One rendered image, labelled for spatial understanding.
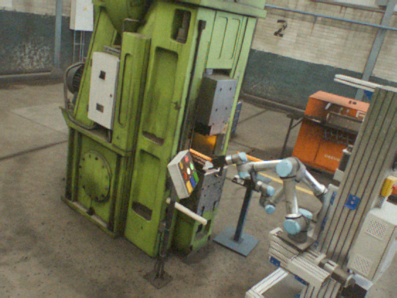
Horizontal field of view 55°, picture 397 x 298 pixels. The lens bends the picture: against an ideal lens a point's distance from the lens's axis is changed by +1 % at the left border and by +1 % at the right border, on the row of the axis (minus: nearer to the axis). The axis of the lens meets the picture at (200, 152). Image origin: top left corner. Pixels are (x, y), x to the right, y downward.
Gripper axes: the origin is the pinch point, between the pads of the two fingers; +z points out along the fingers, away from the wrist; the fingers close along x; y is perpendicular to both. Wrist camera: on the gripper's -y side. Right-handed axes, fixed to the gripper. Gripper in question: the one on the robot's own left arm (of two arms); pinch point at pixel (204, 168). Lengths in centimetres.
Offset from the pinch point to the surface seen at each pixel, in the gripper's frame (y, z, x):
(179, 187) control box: -1.4, 15.2, 27.1
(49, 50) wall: 209, 445, -519
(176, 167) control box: 14.1, 11.2, 27.0
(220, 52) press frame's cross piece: 82, -30, -53
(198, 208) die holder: -46, 30, -31
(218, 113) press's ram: 33, -14, -42
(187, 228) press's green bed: -65, 48, -33
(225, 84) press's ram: 57, -28, -42
